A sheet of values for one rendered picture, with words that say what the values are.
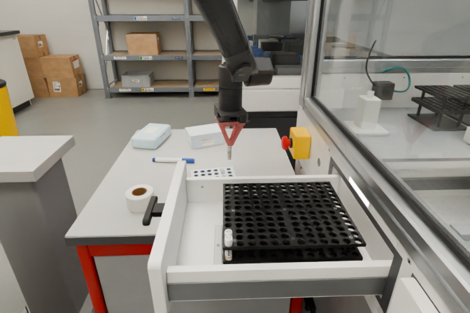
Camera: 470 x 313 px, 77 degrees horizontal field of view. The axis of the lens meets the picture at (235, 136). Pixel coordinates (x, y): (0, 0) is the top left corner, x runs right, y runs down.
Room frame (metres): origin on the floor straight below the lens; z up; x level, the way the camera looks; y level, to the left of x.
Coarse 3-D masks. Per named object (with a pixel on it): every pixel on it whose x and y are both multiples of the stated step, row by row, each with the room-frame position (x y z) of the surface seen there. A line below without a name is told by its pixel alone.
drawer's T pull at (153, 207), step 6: (150, 198) 0.45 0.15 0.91; (156, 198) 0.45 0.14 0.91; (150, 204) 0.44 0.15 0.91; (156, 204) 0.44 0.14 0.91; (162, 204) 0.44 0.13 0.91; (150, 210) 0.42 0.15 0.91; (156, 210) 0.42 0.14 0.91; (162, 210) 0.42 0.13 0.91; (144, 216) 0.40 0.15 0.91; (150, 216) 0.41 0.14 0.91; (156, 216) 0.41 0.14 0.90; (144, 222) 0.39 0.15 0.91
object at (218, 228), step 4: (216, 228) 0.44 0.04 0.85; (220, 228) 0.44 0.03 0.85; (216, 232) 0.44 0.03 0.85; (220, 232) 0.44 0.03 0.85; (216, 236) 0.42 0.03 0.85; (220, 236) 0.42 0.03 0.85; (216, 240) 0.41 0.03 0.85; (220, 240) 0.41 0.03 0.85; (216, 244) 0.41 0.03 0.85; (220, 244) 0.41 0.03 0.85; (216, 248) 0.40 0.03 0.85; (220, 248) 0.40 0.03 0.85; (216, 252) 0.39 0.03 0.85; (220, 252) 0.39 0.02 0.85; (216, 256) 0.38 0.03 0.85; (220, 256) 0.38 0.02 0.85; (216, 260) 0.37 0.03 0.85; (220, 260) 0.37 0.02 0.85; (216, 264) 0.36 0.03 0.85; (220, 264) 0.36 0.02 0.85
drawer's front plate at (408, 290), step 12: (396, 288) 0.27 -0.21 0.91; (408, 288) 0.25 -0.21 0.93; (420, 288) 0.25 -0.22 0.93; (396, 300) 0.26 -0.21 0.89; (408, 300) 0.24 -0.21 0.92; (420, 300) 0.23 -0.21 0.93; (396, 312) 0.26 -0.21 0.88; (408, 312) 0.24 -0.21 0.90; (420, 312) 0.22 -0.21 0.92; (432, 312) 0.22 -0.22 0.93
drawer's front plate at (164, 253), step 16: (176, 176) 0.50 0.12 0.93; (176, 192) 0.45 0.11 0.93; (176, 208) 0.42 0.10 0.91; (160, 224) 0.36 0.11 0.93; (176, 224) 0.41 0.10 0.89; (160, 240) 0.33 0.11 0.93; (176, 240) 0.40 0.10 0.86; (160, 256) 0.30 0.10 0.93; (176, 256) 0.38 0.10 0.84; (160, 272) 0.28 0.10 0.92; (160, 288) 0.28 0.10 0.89; (160, 304) 0.28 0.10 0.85
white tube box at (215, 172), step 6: (210, 168) 0.76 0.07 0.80; (216, 168) 0.76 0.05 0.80; (228, 168) 0.76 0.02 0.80; (192, 174) 0.72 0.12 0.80; (198, 174) 0.72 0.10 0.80; (204, 174) 0.73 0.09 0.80; (210, 174) 0.73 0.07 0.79; (216, 174) 0.74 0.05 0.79; (222, 174) 0.72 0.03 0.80; (228, 174) 0.72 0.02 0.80; (234, 174) 0.72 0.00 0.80
